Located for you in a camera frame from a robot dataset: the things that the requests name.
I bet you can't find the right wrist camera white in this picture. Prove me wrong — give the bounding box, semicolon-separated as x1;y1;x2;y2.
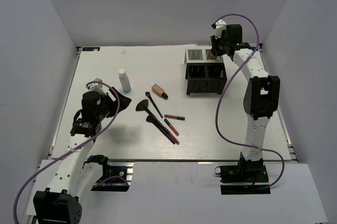
211;19;226;39

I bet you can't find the red black lip liner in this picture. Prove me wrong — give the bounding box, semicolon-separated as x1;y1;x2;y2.
164;118;180;136

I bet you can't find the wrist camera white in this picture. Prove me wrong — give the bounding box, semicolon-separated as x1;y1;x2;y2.
86;78;107;95
211;19;226;39

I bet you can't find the red black lip pencil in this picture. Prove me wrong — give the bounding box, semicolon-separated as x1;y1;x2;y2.
164;114;185;121

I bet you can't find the beige foundation bottle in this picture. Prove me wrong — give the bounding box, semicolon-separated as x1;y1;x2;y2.
151;84;169;100

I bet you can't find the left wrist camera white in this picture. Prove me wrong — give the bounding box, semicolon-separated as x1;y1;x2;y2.
86;78;107;95

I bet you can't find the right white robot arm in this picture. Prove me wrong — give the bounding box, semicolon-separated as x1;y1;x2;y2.
211;20;280;184

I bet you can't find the thin black makeup brush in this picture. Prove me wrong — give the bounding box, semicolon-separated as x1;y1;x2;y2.
145;92;163;118

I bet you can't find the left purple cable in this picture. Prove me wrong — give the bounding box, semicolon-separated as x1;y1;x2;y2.
13;81;128;224

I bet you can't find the blue label sticker left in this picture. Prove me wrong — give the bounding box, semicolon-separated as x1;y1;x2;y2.
82;47;100;52

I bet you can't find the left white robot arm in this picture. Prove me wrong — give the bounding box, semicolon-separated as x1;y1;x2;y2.
33;81;132;223

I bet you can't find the white bottle blue liquid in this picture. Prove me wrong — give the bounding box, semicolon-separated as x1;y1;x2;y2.
118;69;131;93

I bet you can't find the white makeup organizer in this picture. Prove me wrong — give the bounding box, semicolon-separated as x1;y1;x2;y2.
184;47;224;64

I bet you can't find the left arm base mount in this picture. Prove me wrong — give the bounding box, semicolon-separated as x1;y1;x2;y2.
91;162;134;192

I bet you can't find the black makeup organizer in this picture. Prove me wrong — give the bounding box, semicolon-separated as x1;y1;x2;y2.
185;63;227;95

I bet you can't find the black fan brush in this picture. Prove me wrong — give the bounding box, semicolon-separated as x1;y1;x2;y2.
135;99;155;118

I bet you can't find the small foundation bottle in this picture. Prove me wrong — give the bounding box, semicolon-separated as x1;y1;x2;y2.
207;53;216;60

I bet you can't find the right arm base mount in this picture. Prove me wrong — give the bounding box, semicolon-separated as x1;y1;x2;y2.
214;165;271;196

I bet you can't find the black powder brush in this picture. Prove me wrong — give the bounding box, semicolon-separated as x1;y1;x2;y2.
146;115;175;144

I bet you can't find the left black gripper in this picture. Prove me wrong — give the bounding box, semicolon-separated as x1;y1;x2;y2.
96;86;132;120

